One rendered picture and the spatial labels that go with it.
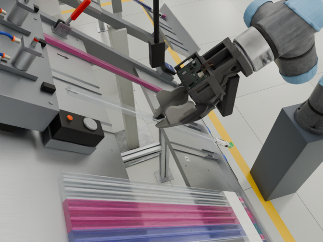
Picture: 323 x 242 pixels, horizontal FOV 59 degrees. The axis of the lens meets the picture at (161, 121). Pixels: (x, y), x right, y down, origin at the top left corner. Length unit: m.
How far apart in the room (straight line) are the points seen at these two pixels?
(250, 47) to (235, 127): 1.33
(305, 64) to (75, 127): 0.45
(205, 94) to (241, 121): 1.35
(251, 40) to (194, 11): 2.25
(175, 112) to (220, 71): 0.11
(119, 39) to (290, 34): 0.72
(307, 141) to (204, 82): 0.74
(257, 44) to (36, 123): 0.38
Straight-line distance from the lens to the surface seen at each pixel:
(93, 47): 0.81
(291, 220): 1.65
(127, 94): 1.33
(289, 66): 0.63
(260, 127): 1.89
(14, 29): 0.52
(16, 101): 0.40
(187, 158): 0.71
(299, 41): 0.57
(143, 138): 1.73
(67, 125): 0.43
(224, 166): 0.83
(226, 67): 0.54
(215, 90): 0.54
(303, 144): 1.21
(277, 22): 0.55
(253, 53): 0.54
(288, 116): 1.24
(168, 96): 0.58
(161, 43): 0.43
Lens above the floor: 1.44
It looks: 52 degrees down
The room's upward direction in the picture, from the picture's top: straight up
